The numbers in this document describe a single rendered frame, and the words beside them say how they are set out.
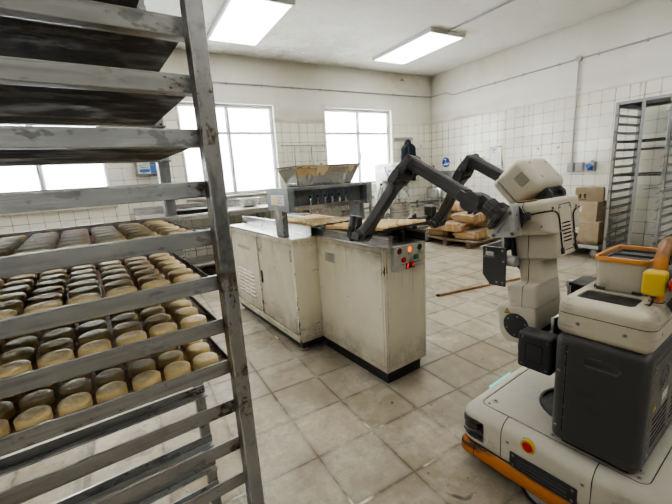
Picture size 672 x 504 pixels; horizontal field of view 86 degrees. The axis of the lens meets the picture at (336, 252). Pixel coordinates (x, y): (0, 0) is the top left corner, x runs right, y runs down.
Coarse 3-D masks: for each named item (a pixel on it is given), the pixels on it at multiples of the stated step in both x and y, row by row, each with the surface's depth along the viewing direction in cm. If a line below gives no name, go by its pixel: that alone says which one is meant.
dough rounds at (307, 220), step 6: (300, 216) 302; (306, 216) 299; (312, 216) 296; (318, 216) 293; (324, 216) 293; (330, 216) 288; (288, 222) 280; (294, 222) 271; (300, 222) 262; (306, 222) 259; (312, 222) 261; (318, 222) 256; (324, 222) 253; (330, 222) 255
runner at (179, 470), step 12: (228, 444) 76; (204, 456) 73; (216, 456) 75; (168, 468) 69; (180, 468) 70; (192, 468) 72; (144, 480) 67; (156, 480) 68; (168, 480) 69; (120, 492) 65; (132, 492) 66; (144, 492) 67
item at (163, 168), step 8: (160, 128) 98; (160, 168) 99; (168, 168) 100; (160, 176) 99; (168, 176) 100; (168, 200) 101; (168, 208) 101; (200, 384) 114; (200, 400) 114; (200, 408) 115; (208, 424) 117; (200, 432) 117; (208, 432) 118; (216, 472) 121; (208, 480) 120
